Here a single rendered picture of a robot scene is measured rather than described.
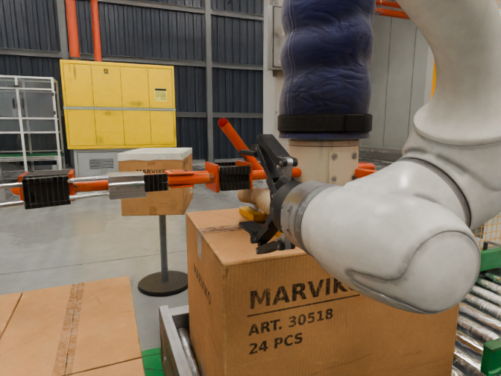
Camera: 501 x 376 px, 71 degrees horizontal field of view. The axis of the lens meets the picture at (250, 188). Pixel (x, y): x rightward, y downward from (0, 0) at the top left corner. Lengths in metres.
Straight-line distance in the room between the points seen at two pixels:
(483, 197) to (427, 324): 0.62
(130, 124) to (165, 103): 0.88
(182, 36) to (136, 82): 4.04
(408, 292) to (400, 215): 0.06
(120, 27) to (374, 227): 11.38
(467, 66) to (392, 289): 0.20
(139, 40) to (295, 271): 11.03
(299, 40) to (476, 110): 0.51
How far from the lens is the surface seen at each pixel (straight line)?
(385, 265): 0.30
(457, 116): 0.39
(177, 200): 2.31
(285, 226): 0.43
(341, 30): 0.81
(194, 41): 11.77
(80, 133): 8.01
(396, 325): 0.92
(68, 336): 1.31
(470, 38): 0.35
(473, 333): 1.42
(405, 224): 0.30
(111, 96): 8.01
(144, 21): 11.64
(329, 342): 0.83
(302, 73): 0.81
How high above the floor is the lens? 1.19
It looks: 10 degrees down
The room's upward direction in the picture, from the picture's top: straight up
